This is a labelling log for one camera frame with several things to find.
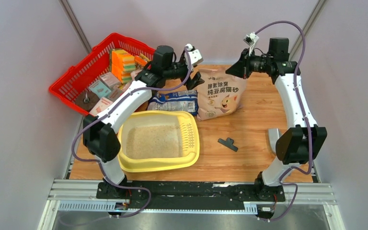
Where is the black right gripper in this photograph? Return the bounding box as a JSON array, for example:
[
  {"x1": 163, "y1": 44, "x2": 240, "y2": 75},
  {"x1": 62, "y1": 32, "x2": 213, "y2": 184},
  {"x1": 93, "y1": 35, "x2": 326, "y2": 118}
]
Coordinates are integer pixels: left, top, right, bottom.
[{"x1": 225, "y1": 47, "x2": 273, "y2": 80}]

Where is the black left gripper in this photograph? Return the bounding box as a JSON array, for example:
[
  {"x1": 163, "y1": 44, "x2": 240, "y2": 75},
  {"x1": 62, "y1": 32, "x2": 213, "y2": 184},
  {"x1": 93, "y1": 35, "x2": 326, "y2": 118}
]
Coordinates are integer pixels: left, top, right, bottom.
[{"x1": 163, "y1": 49, "x2": 205, "y2": 91}]

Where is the pink cat litter bag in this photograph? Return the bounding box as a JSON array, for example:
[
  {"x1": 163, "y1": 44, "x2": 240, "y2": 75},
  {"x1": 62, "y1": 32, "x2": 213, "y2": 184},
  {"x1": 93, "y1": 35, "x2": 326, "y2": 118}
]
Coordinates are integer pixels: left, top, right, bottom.
[{"x1": 195, "y1": 67, "x2": 247, "y2": 120}]

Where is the black bag clip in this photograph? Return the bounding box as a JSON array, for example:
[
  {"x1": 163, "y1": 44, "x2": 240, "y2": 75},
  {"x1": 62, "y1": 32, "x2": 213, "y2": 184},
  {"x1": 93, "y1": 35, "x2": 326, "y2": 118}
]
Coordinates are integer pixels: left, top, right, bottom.
[{"x1": 218, "y1": 137, "x2": 238, "y2": 152}]

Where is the metal litter scoop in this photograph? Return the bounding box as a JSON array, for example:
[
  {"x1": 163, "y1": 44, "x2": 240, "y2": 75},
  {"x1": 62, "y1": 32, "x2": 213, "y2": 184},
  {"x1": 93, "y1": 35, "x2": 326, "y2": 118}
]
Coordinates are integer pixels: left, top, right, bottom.
[{"x1": 268, "y1": 128, "x2": 281, "y2": 155}]

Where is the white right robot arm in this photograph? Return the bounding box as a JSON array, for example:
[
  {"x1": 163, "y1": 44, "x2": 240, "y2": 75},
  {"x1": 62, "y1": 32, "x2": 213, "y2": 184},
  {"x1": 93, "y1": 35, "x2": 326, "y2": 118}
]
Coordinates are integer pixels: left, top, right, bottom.
[{"x1": 226, "y1": 33, "x2": 327, "y2": 201}]

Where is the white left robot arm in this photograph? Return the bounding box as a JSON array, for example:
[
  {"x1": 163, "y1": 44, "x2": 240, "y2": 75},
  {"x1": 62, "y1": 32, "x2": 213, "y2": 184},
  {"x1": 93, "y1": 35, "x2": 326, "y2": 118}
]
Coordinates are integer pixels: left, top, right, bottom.
[{"x1": 77, "y1": 44, "x2": 203, "y2": 199}]

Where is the yellow plastic litter box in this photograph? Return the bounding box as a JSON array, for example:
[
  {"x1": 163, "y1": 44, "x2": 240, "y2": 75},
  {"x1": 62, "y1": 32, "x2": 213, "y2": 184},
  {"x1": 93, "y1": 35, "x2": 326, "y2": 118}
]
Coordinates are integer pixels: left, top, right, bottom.
[{"x1": 117, "y1": 111, "x2": 200, "y2": 173}]

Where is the grey pink small box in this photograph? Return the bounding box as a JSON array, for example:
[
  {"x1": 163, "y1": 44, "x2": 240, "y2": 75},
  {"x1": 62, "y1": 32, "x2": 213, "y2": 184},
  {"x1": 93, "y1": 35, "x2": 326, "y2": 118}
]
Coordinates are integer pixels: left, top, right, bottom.
[{"x1": 100, "y1": 72, "x2": 122, "y2": 89}]

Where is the teal small box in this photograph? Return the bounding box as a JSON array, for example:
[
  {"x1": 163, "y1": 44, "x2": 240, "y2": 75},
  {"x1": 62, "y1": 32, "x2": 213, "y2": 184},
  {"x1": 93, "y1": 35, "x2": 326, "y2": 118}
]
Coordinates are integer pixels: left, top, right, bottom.
[{"x1": 88, "y1": 80, "x2": 111, "y2": 98}]

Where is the blue chips bag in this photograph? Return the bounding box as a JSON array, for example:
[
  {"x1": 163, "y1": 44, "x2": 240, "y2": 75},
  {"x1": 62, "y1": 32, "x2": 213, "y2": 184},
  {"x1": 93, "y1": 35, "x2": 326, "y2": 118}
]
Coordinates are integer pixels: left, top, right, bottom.
[{"x1": 147, "y1": 90, "x2": 199, "y2": 116}]

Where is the orange yellow sponge pack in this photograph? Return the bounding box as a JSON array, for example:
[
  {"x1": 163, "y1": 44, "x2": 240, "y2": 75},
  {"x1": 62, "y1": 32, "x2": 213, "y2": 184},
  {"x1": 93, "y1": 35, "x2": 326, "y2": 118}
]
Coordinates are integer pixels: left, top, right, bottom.
[{"x1": 110, "y1": 49, "x2": 136, "y2": 84}]

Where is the brown round disc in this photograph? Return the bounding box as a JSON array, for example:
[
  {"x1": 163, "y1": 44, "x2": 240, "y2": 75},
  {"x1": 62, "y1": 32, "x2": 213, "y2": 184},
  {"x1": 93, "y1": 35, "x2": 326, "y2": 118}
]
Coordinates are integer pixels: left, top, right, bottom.
[{"x1": 75, "y1": 92, "x2": 100, "y2": 112}]

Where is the red plastic basket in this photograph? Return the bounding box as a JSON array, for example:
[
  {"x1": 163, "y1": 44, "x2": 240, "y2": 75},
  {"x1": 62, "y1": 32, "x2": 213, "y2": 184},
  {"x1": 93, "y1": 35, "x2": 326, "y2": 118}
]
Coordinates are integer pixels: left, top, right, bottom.
[{"x1": 48, "y1": 33, "x2": 155, "y2": 116}]

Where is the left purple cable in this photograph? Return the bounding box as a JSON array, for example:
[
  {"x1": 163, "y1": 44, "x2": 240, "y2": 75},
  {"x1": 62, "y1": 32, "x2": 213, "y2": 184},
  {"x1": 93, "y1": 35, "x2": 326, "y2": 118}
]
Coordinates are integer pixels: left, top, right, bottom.
[{"x1": 71, "y1": 47, "x2": 194, "y2": 219}]

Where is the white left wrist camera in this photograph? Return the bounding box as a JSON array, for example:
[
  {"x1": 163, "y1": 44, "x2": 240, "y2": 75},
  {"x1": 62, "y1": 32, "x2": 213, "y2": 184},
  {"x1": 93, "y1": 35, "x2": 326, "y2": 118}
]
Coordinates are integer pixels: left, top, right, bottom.
[{"x1": 184, "y1": 44, "x2": 204, "y2": 67}]

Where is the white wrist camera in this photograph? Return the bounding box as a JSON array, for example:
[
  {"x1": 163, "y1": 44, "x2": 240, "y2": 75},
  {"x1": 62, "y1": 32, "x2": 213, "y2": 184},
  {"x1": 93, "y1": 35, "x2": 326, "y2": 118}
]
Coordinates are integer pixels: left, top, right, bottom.
[
  {"x1": 243, "y1": 32, "x2": 259, "y2": 49},
  {"x1": 184, "y1": 44, "x2": 204, "y2": 67}
]

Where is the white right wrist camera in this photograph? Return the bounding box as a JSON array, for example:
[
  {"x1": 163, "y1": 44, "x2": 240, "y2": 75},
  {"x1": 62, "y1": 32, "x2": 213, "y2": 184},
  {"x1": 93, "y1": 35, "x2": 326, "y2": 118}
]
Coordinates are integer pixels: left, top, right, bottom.
[{"x1": 243, "y1": 32, "x2": 259, "y2": 49}]

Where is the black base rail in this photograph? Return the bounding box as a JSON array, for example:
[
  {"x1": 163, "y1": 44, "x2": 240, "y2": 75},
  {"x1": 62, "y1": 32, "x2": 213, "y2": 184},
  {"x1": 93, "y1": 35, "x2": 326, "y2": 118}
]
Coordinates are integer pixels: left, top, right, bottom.
[{"x1": 96, "y1": 181, "x2": 285, "y2": 210}]

